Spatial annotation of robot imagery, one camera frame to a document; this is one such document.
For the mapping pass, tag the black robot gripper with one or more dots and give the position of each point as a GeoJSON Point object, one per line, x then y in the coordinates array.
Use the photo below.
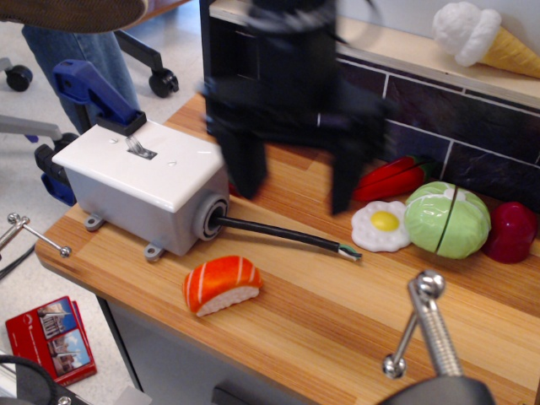
{"type": "Point", "coordinates": [298, 96]}

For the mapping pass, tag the clear light switch toggle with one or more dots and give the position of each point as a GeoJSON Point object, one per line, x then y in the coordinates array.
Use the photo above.
{"type": "Point", "coordinates": [136, 148]}

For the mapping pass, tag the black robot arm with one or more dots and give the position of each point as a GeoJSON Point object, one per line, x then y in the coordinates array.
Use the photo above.
{"type": "Point", "coordinates": [292, 16]}

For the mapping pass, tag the red strawberry toy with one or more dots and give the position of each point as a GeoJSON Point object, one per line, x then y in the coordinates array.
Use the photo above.
{"type": "Point", "coordinates": [233, 190]}

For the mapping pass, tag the red chili pepper toy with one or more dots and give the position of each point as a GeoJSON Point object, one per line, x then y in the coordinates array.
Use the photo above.
{"type": "Point", "coordinates": [400, 176]}

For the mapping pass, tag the fried egg toy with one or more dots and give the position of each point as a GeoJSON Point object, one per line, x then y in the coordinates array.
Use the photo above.
{"type": "Point", "coordinates": [379, 226]}

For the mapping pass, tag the salmon sushi toy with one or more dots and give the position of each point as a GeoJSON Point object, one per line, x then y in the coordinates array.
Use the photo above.
{"type": "Point", "coordinates": [221, 283]}

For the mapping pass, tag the black office chair base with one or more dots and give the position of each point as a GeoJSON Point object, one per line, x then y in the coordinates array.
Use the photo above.
{"type": "Point", "coordinates": [162, 81]}

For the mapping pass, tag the green cabbage toy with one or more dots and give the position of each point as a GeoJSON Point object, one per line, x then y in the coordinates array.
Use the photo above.
{"type": "Point", "coordinates": [447, 220]}

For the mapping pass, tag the metal clamp screw right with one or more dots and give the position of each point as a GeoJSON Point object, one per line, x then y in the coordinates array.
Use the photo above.
{"type": "Point", "coordinates": [424, 291]}

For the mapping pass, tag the dark tiled backsplash shelf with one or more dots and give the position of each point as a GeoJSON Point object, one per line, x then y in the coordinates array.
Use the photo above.
{"type": "Point", "coordinates": [480, 142]}

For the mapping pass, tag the blue bar clamp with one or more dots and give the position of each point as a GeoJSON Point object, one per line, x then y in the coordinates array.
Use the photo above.
{"type": "Point", "coordinates": [96, 102]}

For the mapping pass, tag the ice cream cone toy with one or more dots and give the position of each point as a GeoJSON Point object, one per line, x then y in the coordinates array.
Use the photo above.
{"type": "Point", "coordinates": [476, 36]}

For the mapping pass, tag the dark red pepper toy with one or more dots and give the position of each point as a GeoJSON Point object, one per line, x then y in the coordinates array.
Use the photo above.
{"type": "Point", "coordinates": [513, 230]}

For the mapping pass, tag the grey cabinet drawer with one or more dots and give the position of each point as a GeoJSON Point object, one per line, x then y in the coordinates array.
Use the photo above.
{"type": "Point", "coordinates": [174, 370]}

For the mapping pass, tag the brown chair seat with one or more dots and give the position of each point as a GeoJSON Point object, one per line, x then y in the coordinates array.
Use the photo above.
{"type": "Point", "coordinates": [87, 17]}

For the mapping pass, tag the grey chair leg with caster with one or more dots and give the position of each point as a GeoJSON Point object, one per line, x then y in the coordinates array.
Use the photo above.
{"type": "Point", "coordinates": [17, 119]}

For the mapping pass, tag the red booklet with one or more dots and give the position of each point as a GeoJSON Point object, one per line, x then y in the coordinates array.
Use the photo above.
{"type": "Point", "coordinates": [53, 336]}

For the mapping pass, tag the white grey switch box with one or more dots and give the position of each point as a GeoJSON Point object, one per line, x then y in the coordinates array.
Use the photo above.
{"type": "Point", "coordinates": [167, 201]}

